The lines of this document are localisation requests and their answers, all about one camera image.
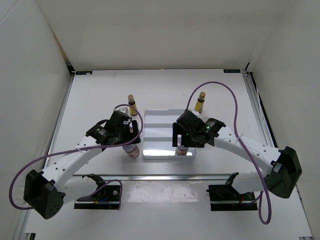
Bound brown spice jar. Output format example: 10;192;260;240
175;144;189;156
122;144;140;158

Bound blue-label silver-cap jar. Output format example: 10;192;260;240
129;120;139;135

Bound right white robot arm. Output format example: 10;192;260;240
172;110;302;201

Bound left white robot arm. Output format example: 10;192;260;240
23;110;141;220

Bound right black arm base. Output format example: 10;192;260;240
206;172;258;212

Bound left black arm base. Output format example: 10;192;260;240
73;173;123;210

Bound white tiered organizer tray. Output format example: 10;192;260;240
142;109;197;161

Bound right yellow sauce bottle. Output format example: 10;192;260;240
194;92;206;113

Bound yellow sauce bottle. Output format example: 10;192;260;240
127;94;138;117
194;92;206;113

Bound left yellow sauce bottle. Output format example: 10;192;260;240
127;94;138;117

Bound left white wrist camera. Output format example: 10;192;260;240
113;106;130;116

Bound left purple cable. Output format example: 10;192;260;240
9;103;144;210

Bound purple cable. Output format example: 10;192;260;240
9;103;144;210
187;81;272;225

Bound aluminium table rail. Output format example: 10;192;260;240
27;172;298;183

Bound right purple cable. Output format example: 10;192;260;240
187;81;272;225

